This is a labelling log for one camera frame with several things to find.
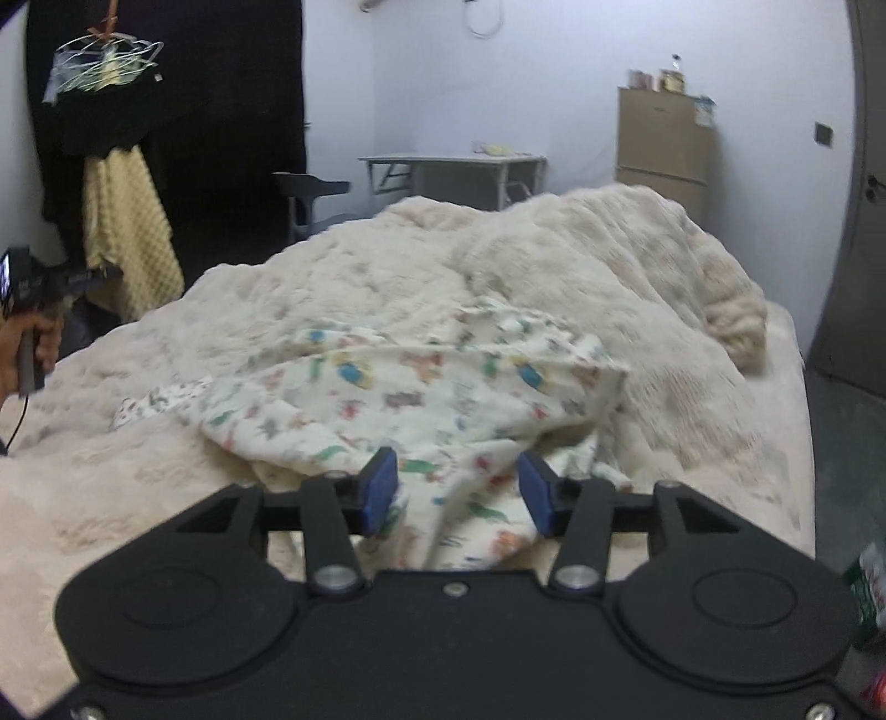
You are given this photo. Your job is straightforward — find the grey folding table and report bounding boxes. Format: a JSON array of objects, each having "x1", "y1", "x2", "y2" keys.
[{"x1": 362, "y1": 153, "x2": 547, "y2": 212}]

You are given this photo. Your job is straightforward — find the jar on refrigerator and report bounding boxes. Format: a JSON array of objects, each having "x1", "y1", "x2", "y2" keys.
[{"x1": 658, "y1": 54, "x2": 688, "y2": 95}]

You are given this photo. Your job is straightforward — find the person left hand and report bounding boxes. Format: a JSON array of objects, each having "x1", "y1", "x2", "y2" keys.
[{"x1": 0, "y1": 312, "x2": 63, "y2": 402}]

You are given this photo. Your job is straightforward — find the yellow checkered towel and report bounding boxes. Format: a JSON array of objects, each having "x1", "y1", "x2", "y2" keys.
[{"x1": 83, "y1": 147, "x2": 185, "y2": 322}]

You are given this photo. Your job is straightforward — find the grey door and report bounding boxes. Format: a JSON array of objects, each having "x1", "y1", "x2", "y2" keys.
[{"x1": 810, "y1": 2, "x2": 884, "y2": 398}]

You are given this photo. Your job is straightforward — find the wire clothes hangers bundle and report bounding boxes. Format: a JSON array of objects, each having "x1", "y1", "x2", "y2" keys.
[{"x1": 42, "y1": 30, "x2": 164, "y2": 105}]

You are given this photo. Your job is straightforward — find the black wall switch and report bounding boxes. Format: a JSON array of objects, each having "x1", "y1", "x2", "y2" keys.
[{"x1": 814, "y1": 123, "x2": 833, "y2": 147}]

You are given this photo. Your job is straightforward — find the cartoon print cream garment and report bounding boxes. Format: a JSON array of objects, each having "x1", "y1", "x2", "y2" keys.
[{"x1": 116, "y1": 300, "x2": 628, "y2": 570}]

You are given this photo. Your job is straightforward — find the dark plastic chair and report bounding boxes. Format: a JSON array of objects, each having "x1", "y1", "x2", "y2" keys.
[{"x1": 274, "y1": 171, "x2": 352, "y2": 244}]

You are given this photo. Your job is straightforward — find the cream fluffy blanket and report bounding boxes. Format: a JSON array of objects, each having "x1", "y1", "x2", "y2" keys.
[{"x1": 2, "y1": 184, "x2": 816, "y2": 711}]

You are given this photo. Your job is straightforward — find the black hanging garment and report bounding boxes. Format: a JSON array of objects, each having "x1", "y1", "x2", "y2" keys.
[{"x1": 24, "y1": 2, "x2": 306, "y2": 275}]

